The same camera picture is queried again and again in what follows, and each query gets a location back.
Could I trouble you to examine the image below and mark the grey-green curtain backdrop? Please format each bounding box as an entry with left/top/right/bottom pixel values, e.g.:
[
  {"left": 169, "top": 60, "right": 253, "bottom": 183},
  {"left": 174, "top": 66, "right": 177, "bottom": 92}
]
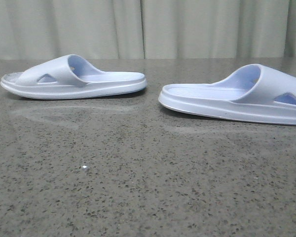
[{"left": 0, "top": 0, "right": 296, "bottom": 59}]

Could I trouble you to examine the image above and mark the light blue slipper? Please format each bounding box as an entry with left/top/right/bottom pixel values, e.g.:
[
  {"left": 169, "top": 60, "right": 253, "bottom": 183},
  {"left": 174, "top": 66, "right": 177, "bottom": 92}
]
[
  {"left": 159, "top": 64, "right": 296, "bottom": 125},
  {"left": 0, "top": 54, "right": 147, "bottom": 99}
]

